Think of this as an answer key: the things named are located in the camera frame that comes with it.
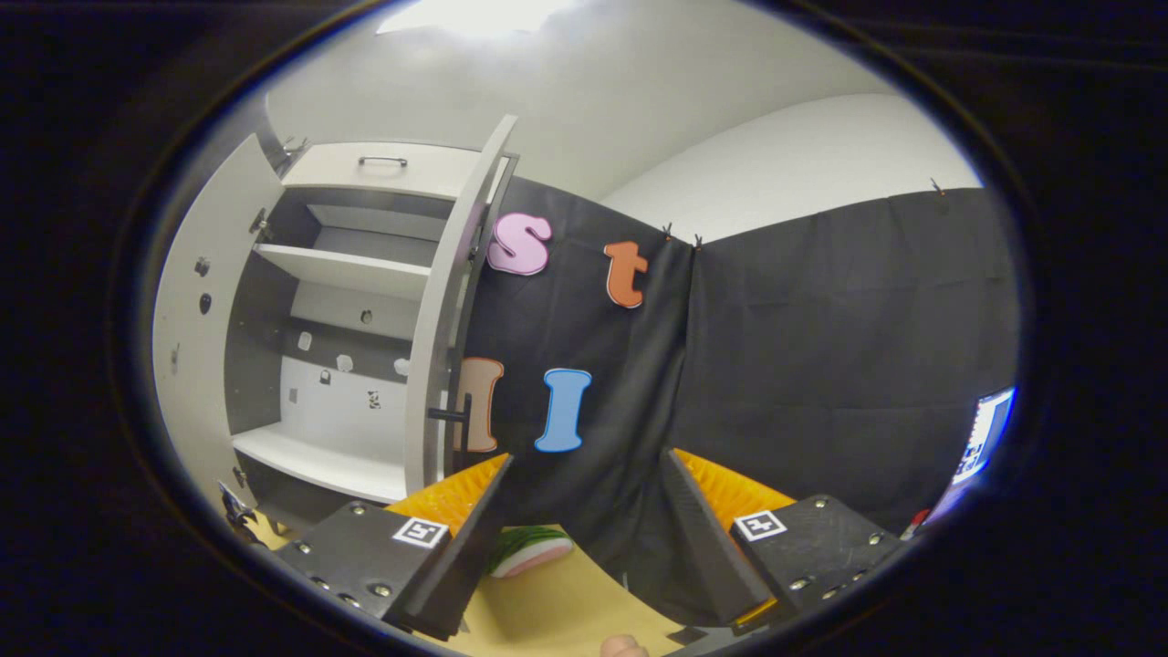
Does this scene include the white cabinet shelf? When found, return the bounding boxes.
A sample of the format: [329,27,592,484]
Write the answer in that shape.
[254,243,433,303]

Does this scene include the white and grey cabinet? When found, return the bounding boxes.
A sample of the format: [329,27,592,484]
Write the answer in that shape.
[224,137,523,539]

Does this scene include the black backdrop cloth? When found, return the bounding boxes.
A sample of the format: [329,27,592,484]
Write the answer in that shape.
[454,173,724,631]
[675,187,1021,541]

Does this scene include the computer monitor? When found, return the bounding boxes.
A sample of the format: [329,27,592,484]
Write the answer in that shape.
[949,387,1017,486]

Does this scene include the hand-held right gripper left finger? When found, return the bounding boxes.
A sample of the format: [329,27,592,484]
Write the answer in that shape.
[274,454,514,641]

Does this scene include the black door handle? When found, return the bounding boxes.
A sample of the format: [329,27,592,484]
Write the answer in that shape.
[428,392,474,455]

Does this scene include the green and pink coaster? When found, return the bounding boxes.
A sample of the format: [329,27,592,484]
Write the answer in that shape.
[487,526,576,579]

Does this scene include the white cabinet drawer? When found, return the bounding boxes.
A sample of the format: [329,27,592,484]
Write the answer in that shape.
[281,141,508,203]

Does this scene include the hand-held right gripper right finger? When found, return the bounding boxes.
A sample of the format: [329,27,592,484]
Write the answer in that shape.
[659,447,913,637]

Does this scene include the ceiling light panel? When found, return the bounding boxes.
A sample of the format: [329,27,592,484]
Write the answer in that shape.
[377,0,587,37]

